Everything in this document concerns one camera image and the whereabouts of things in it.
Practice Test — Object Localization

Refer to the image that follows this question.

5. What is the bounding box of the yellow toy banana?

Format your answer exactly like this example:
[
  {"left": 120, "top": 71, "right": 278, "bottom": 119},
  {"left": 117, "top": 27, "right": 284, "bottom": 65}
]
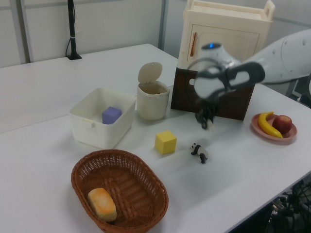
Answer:
[{"left": 258, "top": 111, "right": 284, "bottom": 139}]

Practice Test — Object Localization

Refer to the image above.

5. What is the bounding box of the cream toy cabinet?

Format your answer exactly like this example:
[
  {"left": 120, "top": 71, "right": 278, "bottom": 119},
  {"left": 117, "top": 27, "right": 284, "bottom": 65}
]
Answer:
[{"left": 178, "top": 0, "right": 276, "bottom": 73}]

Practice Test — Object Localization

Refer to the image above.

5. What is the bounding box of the toy panda figure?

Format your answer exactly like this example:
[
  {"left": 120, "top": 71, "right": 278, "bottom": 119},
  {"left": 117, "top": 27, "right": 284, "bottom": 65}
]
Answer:
[{"left": 189, "top": 142, "right": 209, "bottom": 164}]

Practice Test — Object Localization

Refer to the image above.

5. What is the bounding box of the cream trash can with lid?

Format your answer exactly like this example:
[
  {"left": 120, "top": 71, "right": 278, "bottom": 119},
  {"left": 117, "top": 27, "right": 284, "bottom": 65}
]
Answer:
[{"left": 136, "top": 62, "right": 170, "bottom": 121}]

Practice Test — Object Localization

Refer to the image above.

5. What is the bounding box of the white plastic storage box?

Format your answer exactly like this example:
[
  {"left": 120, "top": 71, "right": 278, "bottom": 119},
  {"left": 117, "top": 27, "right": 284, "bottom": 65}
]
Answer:
[{"left": 69, "top": 87, "right": 137, "bottom": 150}]

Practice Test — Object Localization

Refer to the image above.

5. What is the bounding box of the purple cube block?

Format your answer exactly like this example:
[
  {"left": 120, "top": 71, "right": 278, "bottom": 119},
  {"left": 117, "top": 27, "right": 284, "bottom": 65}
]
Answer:
[{"left": 102, "top": 106, "right": 122, "bottom": 125}]

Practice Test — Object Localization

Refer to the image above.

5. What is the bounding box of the black pole stand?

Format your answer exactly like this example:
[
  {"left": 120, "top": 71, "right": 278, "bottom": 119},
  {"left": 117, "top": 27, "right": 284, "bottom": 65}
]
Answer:
[{"left": 65, "top": 0, "right": 82, "bottom": 61}]

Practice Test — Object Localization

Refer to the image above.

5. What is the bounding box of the pink plate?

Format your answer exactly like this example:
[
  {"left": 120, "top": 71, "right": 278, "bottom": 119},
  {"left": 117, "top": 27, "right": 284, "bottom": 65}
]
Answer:
[{"left": 251, "top": 113, "right": 298, "bottom": 145}]

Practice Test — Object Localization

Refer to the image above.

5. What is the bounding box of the grey metal equipment frame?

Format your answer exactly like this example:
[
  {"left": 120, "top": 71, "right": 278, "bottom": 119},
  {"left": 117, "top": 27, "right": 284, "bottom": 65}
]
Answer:
[{"left": 286, "top": 74, "right": 311, "bottom": 109}]

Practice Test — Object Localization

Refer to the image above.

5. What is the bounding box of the brown wicker basket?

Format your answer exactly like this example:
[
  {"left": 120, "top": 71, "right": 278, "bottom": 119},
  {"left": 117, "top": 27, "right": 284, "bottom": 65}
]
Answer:
[{"left": 70, "top": 149, "right": 170, "bottom": 233}]

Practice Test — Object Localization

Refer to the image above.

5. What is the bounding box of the toy bread loaf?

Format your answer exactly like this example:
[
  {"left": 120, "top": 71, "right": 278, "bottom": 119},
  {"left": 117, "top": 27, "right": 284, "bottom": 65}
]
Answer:
[{"left": 87, "top": 187, "right": 117, "bottom": 222}]

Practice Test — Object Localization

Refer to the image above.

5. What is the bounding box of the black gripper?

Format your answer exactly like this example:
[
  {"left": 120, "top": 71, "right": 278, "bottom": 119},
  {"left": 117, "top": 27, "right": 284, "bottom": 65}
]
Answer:
[{"left": 195, "top": 96, "right": 218, "bottom": 130}]

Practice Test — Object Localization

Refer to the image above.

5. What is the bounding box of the dark brown wooden box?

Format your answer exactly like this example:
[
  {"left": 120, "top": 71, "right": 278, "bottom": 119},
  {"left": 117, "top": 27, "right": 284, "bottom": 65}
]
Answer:
[{"left": 170, "top": 67, "right": 257, "bottom": 121}]

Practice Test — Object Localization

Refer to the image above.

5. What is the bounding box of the yellow cube block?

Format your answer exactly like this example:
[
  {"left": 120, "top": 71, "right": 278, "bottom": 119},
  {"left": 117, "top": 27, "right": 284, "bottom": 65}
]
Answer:
[{"left": 155, "top": 130, "right": 177, "bottom": 155}]

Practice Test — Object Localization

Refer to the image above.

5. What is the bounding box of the black cable bundle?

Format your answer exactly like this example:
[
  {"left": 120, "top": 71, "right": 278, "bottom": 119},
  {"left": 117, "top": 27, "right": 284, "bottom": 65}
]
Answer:
[{"left": 264, "top": 174, "right": 311, "bottom": 233}]

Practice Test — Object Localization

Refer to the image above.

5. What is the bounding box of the red toy apple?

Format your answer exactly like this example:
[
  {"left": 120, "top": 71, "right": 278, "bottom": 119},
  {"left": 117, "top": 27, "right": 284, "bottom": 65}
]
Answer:
[{"left": 272, "top": 115, "right": 293, "bottom": 133}]

